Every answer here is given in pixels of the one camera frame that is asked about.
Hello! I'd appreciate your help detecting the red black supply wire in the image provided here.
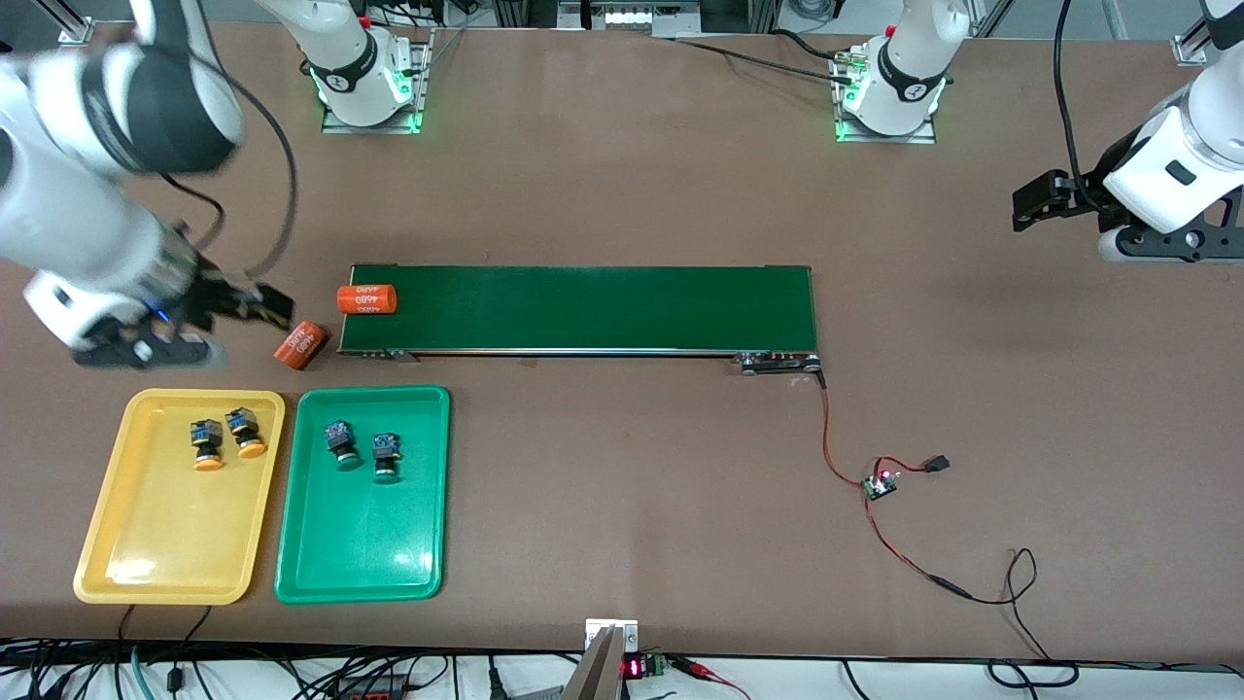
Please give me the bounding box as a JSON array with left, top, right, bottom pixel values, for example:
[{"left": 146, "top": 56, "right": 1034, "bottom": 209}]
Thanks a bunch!
[{"left": 864, "top": 496, "right": 1080, "bottom": 689}]

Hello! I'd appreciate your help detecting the orange cylinder white print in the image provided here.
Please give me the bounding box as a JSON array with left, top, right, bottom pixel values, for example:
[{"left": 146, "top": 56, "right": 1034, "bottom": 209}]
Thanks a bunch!
[
  {"left": 274, "top": 320, "right": 328, "bottom": 371},
  {"left": 336, "top": 284, "right": 398, "bottom": 315}
]

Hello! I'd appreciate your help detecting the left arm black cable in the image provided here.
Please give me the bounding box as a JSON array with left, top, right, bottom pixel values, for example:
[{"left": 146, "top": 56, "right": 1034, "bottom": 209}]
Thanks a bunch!
[{"left": 1053, "top": 0, "right": 1104, "bottom": 205}]

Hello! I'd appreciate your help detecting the red black clip lead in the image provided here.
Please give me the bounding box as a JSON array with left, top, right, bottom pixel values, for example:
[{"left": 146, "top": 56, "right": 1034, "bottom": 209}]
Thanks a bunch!
[{"left": 671, "top": 655, "right": 751, "bottom": 700}]

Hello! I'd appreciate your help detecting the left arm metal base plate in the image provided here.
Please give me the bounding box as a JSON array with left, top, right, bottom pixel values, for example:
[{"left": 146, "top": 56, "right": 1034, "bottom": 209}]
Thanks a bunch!
[{"left": 834, "top": 44, "right": 937, "bottom": 145}]

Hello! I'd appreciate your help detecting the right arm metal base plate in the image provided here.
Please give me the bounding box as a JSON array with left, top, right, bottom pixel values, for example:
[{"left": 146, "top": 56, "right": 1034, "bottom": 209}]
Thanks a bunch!
[{"left": 321, "top": 27, "right": 431, "bottom": 135}]

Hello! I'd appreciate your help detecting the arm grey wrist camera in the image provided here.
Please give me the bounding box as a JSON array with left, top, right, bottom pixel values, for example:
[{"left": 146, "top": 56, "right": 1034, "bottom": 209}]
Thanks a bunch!
[
  {"left": 1098, "top": 226, "right": 1244, "bottom": 265},
  {"left": 73, "top": 326, "right": 226, "bottom": 370}
]

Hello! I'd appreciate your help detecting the metal camera mount pole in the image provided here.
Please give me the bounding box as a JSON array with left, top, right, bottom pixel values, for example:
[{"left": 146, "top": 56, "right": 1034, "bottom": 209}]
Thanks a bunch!
[{"left": 562, "top": 618, "right": 639, "bottom": 700}]

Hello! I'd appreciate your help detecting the yellow plastic tray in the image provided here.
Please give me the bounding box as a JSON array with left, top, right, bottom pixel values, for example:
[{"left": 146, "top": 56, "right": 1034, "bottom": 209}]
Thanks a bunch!
[{"left": 73, "top": 388, "right": 287, "bottom": 606}]

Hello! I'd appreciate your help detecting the green plastic tray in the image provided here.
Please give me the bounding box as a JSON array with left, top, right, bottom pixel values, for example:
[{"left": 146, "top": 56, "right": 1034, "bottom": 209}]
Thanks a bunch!
[{"left": 274, "top": 385, "right": 453, "bottom": 605}]

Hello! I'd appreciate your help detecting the long black table cable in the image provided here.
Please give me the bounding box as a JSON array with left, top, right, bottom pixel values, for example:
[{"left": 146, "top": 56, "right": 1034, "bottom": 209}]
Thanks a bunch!
[{"left": 671, "top": 37, "right": 856, "bottom": 84}]

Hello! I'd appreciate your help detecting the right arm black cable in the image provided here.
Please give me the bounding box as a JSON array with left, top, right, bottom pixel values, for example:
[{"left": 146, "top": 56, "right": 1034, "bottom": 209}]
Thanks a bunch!
[{"left": 155, "top": 49, "right": 298, "bottom": 283}]

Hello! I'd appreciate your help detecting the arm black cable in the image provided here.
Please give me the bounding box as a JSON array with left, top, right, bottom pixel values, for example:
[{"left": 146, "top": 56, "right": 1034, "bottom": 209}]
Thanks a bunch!
[
  {"left": 155, "top": 49, "right": 298, "bottom": 283},
  {"left": 1053, "top": 0, "right": 1104, "bottom": 205}
]

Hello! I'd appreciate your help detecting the aluminium corner profile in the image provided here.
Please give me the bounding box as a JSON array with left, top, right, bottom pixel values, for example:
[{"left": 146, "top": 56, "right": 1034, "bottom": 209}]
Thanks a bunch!
[
  {"left": 53, "top": 0, "right": 95, "bottom": 47},
  {"left": 1171, "top": 0, "right": 1235, "bottom": 67}
]

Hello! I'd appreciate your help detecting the grey metal frame rack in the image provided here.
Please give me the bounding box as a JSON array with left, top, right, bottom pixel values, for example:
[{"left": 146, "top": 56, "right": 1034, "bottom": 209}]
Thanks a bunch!
[{"left": 491, "top": 0, "right": 783, "bottom": 40}]

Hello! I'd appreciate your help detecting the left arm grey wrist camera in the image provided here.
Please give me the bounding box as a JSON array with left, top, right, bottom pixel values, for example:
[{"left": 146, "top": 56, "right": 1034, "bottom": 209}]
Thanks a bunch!
[{"left": 1098, "top": 226, "right": 1244, "bottom": 265}]

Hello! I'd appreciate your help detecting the green conveyor belt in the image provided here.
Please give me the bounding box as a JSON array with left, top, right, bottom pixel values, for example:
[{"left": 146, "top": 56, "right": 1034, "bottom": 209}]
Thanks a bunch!
[{"left": 337, "top": 262, "right": 827, "bottom": 376}]

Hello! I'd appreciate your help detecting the yellow push button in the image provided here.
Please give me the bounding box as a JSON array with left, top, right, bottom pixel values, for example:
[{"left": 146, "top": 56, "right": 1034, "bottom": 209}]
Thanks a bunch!
[
  {"left": 190, "top": 419, "right": 225, "bottom": 473},
  {"left": 225, "top": 407, "right": 267, "bottom": 459}
]

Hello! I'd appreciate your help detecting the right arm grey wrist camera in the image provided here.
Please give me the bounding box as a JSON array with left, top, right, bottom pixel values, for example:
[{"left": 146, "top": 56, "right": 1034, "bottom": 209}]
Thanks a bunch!
[{"left": 73, "top": 326, "right": 226, "bottom": 370}]

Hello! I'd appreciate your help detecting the black plug with lead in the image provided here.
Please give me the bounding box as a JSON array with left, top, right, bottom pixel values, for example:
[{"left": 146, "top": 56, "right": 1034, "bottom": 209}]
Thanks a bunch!
[{"left": 878, "top": 453, "right": 951, "bottom": 477}]

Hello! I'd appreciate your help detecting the red black conveyor wire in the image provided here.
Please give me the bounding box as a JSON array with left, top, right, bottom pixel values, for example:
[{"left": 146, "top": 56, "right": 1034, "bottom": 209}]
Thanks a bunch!
[{"left": 819, "top": 367, "right": 873, "bottom": 487}]

